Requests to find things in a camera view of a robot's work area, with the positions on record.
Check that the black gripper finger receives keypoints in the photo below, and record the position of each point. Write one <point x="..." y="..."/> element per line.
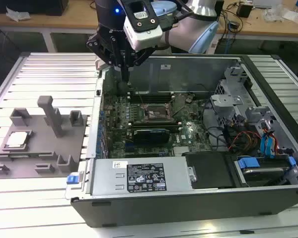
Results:
<point x="141" y="58"/>
<point x="99" y="47"/>

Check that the silver CPU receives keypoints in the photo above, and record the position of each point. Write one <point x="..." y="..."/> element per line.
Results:
<point x="16" y="140"/>

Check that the CPU socket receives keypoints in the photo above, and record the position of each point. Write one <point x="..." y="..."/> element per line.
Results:
<point x="156" y="115"/>

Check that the white case label sticker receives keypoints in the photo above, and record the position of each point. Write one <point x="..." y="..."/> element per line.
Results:
<point x="166" y="66"/>

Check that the silver coin cell battery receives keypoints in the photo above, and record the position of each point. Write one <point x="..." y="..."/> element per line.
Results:
<point x="188" y="100"/>

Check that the green motherboard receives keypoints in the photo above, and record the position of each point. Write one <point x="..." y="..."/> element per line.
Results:
<point x="191" y="116"/>

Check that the black graphics card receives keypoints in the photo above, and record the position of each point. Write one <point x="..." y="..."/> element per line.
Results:
<point x="151" y="136"/>

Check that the large black equipment box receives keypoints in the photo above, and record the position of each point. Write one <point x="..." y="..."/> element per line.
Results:
<point x="27" y="6"/>

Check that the crumpled white paper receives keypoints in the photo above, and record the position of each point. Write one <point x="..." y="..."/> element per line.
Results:
<point x="17" y="15"/>

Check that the silver metal disk bay cage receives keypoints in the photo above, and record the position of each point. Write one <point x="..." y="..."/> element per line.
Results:
<point x="226" y="100"/>

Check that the small dark adapter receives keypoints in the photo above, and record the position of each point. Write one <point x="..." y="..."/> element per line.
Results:
<point x="233" y="24"/>

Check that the silver chipset heatsink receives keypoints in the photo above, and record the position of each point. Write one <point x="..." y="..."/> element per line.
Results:
<point x="181" y="150"/>

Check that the black power adapter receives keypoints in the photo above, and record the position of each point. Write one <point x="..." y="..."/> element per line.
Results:
<point x="244" y="10"/>

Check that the grey printed parts rack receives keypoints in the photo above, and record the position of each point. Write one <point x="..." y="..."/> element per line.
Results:
<point x="39" y="146"/>

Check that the grey power supply unit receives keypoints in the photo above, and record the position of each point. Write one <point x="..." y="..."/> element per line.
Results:
<point x="104" y="173"/>

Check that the green RAM stick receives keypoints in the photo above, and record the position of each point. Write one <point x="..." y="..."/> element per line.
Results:
<point x="27" y="155"/>

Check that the black plastic shroud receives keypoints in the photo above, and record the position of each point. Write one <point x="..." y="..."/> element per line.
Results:
<point x="208" y="171"/>

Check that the blue case release latch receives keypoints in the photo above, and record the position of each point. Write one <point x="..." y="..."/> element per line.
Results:
<point x="72" y="179"/>

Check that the flat grey device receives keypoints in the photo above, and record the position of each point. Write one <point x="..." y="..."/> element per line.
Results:
<point x="267" y="3"/>

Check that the clear plastic bag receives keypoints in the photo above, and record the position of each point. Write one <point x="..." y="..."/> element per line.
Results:
<point x="272" y="12"/>

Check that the black open PC case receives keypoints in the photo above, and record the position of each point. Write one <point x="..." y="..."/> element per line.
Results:
<point x="164" y="210"/>

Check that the white cardboard box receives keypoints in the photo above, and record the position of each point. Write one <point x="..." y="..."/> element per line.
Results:
<point x="291" y="16"/>

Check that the hard disk in blue carrier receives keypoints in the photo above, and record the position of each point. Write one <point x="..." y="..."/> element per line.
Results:
<point x="263" y="174"/>

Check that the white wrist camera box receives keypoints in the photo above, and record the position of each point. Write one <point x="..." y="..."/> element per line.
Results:
<point x="144" y="39"/>

